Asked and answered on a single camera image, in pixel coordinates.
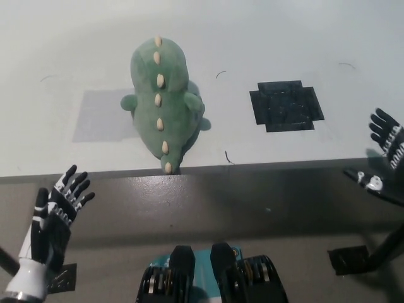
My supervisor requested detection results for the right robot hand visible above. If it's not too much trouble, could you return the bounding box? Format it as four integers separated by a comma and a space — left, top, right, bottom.
343, 108, 404, 203

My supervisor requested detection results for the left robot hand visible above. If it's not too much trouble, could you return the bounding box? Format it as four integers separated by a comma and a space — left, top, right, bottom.
4, 164, 96, 299

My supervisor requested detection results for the green plush dinosaur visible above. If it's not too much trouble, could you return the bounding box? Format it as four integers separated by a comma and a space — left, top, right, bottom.
120, 36, 211, 175

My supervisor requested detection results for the black slanted table leg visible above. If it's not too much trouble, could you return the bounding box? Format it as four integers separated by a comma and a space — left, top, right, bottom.
0, 246, 20, 276
365, 227, 404, 273

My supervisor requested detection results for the black tape cross patch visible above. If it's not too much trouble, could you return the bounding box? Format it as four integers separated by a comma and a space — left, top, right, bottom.
249, 80, 325, 133

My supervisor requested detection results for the grey tape square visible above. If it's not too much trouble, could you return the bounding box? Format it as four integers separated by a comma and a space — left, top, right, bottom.
73, 89, 140, 143

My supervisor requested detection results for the black and teal robot torso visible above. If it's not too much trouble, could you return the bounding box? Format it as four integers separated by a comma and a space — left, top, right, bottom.
135, 242, 290, 303

